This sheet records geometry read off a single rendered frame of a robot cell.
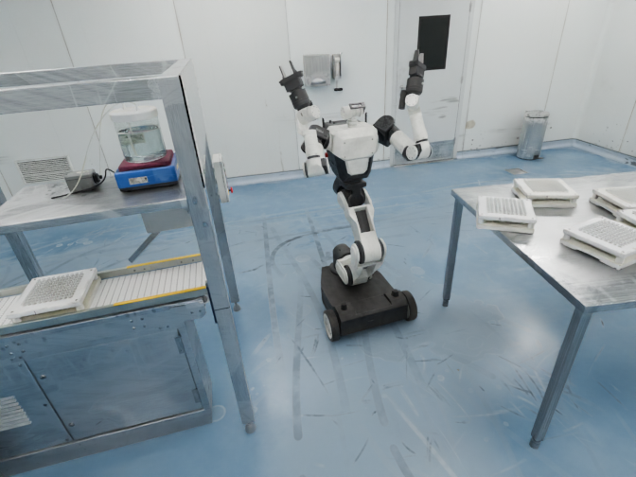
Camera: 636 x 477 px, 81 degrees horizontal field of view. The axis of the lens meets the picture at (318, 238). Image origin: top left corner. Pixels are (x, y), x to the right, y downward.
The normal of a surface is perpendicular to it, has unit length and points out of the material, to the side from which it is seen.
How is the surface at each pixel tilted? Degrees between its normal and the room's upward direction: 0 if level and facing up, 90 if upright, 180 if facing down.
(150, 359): 90
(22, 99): 90
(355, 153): 90
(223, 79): 90
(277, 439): 0
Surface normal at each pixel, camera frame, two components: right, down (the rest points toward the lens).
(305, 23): 0.18, 0.47
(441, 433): -0.06, -0.87
